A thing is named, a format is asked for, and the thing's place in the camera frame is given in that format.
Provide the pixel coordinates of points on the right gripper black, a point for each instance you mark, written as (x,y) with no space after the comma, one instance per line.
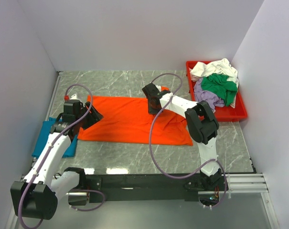
(151,111)

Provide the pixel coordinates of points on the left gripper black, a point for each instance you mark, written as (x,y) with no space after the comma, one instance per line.
(94,117)

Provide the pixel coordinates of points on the orange t-shirt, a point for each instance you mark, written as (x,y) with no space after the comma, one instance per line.
(126,120)

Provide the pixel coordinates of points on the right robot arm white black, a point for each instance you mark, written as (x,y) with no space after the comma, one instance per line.
(202,126)

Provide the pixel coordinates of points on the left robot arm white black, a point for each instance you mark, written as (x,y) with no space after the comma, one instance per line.
(38,194)

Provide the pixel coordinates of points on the lilac t-shirt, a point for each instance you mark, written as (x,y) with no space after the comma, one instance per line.
(204,95)

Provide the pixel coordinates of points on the folded blue t-shirt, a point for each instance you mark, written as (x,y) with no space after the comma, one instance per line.
(43,137)

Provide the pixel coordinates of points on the green t-shirt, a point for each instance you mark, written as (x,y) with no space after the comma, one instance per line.
(219,85)

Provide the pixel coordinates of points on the red plastic bin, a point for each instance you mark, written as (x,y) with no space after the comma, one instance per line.
(222,114)

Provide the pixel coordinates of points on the white t-shirt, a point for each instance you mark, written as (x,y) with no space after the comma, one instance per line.
(223,66)

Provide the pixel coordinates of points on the black base beam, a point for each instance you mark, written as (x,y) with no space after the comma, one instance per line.
(135,187)

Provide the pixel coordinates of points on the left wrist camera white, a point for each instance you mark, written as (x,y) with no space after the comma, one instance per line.
(73,97)

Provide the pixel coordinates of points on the aluminium rail frame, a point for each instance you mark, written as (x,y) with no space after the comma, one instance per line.
(246,203)

